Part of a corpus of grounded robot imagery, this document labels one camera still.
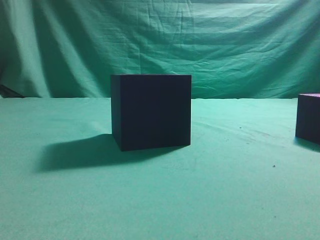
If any purple foam cube block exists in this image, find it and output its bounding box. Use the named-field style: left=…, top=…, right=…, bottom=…
left=110, top=74, right=192, bottom=151

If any purple foam groove block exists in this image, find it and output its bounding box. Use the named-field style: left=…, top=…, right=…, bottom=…
left=295, top=93, right=320, bottom=144

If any green cloth backdrop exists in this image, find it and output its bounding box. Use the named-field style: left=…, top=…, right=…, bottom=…
left=0, top=0, right=320, bottom=99

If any green table cloth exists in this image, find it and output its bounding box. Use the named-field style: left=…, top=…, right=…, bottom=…
left=0, top=98, right=320, bottom=240

